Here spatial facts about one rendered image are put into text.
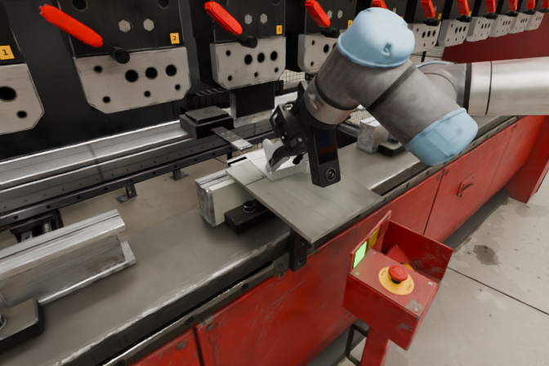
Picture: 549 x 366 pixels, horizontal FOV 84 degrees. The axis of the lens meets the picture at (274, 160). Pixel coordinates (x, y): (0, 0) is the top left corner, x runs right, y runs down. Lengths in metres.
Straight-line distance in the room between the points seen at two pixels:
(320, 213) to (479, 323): 1.40
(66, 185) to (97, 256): 0.26
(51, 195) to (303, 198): 0.57
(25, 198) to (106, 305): 0.34
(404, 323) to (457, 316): 1.08
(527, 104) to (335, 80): 0.25
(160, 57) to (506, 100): 0.48
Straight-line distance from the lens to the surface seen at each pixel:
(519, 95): 0.50
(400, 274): 0.73
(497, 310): 1.93
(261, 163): 0.66
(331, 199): 0.56
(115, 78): 0.49
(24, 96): 0.48
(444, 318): 1.78
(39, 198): 0.86
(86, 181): 0.85
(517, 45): 2.60
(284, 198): 0.55
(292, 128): 0.50
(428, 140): 0.39
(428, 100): 0.38
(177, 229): 0.71
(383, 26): 0.37
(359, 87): 0.38
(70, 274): 0.64
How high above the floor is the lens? 1.33
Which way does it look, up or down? 29 degrees down
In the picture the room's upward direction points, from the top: straight up
